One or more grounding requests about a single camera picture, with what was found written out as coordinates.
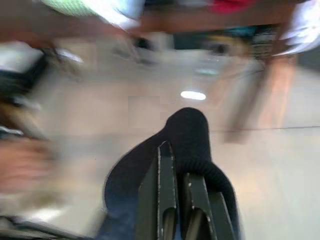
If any brown wooden table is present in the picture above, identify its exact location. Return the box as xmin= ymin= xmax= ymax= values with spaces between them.
xmin=0 ymin=7 xmax=305 ymax=145

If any dark navy buttoned garment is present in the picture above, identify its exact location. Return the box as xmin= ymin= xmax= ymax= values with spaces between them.
xmin=96 ymin=106 xmax=242 ymax=240

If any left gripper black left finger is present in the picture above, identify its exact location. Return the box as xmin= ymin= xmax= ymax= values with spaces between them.
xmin=136 ymin=140 xmax=180 ymax=240

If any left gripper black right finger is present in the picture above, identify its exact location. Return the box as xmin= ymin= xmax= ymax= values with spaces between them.
xmin=183 ymin=172 xmax=236 ymax=240

